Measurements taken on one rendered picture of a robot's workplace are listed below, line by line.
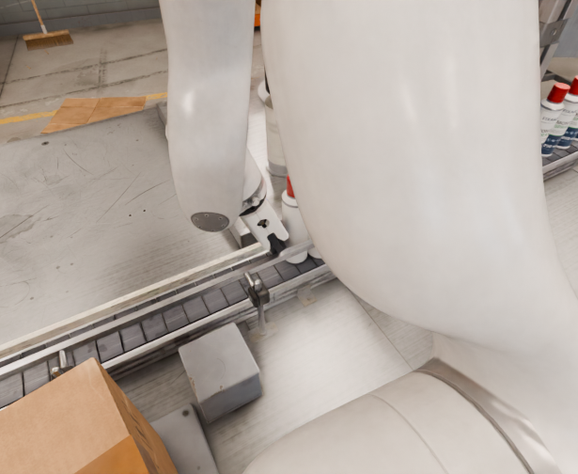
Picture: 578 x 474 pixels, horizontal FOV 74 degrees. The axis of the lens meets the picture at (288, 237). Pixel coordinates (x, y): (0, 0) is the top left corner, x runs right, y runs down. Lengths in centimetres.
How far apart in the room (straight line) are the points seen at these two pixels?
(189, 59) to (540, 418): 38
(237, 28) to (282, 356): 53
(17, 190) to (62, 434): 90
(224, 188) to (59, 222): 70
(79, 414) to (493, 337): 36
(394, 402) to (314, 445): 5
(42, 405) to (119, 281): 48
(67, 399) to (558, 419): 39
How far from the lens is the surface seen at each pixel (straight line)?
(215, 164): 42
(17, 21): 526
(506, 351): 19
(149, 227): 98
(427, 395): 23
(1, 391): 79
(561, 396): 22
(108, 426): 42
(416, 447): 21
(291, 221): 69
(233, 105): 42
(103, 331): 66
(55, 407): 44
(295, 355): 73
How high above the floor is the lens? 149
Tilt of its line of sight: 47 degrees down
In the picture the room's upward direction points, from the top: straight up
